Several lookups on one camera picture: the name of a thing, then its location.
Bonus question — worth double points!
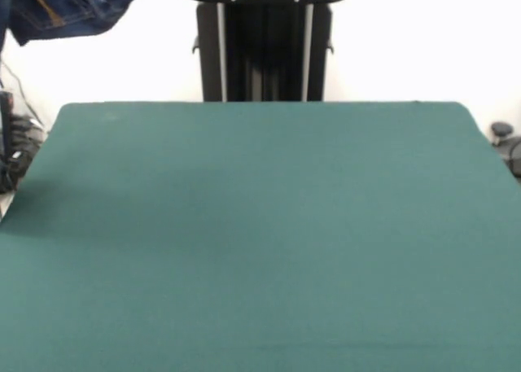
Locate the blue denim jeans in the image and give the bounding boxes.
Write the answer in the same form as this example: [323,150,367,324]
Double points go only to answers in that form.
[0,0,148,63]

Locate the dark green table cloth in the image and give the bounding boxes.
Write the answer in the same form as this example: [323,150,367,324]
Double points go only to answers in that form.
[0,100,521,372]

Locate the grey chair base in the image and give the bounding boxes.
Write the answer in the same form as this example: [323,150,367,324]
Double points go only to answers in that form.
[490,121,521,177]
[10,115,46,145]

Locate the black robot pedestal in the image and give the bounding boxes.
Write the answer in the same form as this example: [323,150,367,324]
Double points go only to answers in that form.
[178,0,353,103]

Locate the black upright frame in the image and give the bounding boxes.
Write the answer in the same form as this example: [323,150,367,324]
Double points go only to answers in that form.
[0,89,14,192]

